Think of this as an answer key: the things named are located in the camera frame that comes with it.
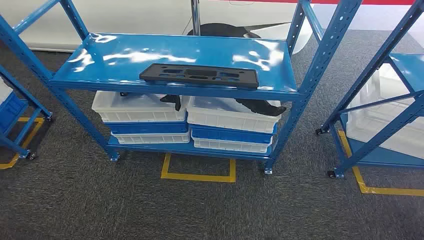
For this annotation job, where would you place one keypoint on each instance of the black plastic frame part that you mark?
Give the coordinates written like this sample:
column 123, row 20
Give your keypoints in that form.
column 248, row 79

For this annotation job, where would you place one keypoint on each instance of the blue metal shelf rack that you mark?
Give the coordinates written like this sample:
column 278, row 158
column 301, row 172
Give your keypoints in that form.
column 132, row 71
column 33, row 102
column 364, row 78

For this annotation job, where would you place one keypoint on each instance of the blue plastic crate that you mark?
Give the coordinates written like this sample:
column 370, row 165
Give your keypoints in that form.
column 10, row 111
column 228, row 134
column 145, row 127

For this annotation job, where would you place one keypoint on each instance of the black car tyre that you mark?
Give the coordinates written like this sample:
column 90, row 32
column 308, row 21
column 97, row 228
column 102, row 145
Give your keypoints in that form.
column 218, row 29

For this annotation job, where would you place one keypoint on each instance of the grey metal pole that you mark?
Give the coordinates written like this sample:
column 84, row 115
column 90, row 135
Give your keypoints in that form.
column 195, row 16

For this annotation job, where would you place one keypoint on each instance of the white car body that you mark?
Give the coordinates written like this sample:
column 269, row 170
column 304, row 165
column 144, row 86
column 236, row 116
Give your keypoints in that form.
column 132, row 16

